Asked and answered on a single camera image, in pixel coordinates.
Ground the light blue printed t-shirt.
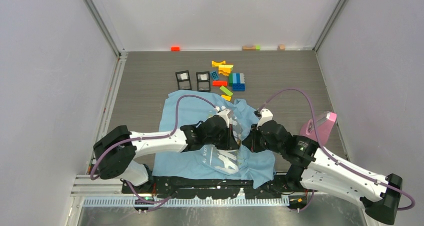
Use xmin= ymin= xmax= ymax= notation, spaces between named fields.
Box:
xmin=152 ymin=90 xmax=275 ymax=189

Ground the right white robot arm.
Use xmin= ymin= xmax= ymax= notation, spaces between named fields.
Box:
xmin=242 ymin=120 xmax=403 ymax=225

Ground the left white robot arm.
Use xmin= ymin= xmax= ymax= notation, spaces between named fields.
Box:
xmin=90 ymin=114 xmax=240 ymax=193

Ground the right black brooch box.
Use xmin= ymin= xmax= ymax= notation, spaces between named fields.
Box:
xmin=196 ymin=71 xmax=211 ymax=92

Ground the black brooch box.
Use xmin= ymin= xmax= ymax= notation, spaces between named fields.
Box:
xmin=196 ymin=71 xmax=211 ymax=92
xmin=175 ymin=70 xmax=192 ymax=90

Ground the left black brooch box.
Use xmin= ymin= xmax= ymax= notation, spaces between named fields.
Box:
xmin=175 ymin=70 xmax=192 ymax=90

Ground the yellow small block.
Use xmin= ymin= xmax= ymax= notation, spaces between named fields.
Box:
xmin=221 ymin=95 xmax=232 ymax=101

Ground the lime green long block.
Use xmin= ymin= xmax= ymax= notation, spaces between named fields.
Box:
xmin=219 ymin=86 xmax=233 ymax=96

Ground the red flat block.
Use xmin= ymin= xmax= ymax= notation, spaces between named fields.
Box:
xmin=212 ymin=81 xmax=228 ymax=87

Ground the pink white object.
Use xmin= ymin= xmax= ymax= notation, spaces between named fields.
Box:
xmin=299 ymin=111 xmax=337 ymax=146

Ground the multicolour brick stack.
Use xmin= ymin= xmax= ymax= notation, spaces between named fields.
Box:
xmin=228 ymin=73 xmax=246 ymax=92

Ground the blue figure-eight block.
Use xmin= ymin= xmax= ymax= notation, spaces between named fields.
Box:
xmin=210 ymin=71 xmax=220 ymax=81

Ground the yellow arch block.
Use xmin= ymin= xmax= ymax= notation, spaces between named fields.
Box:
xmin=211 ymin=60 xmax=226 ymax=67

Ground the tan arch wooden block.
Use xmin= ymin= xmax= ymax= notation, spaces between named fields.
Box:
xmin=242 ymin=45 xmax=257 ymax=50

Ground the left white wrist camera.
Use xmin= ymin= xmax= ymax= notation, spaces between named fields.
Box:
xmin=217 ymin=109 xmax=235 ymax=128

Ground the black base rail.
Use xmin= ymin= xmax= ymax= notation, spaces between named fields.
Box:
xmin=121 ymin=174 xmax=313 ymax=204

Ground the red block by wall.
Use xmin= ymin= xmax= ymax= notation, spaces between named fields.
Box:
xmin=170 ymin=45 xmax=181 ymax=51

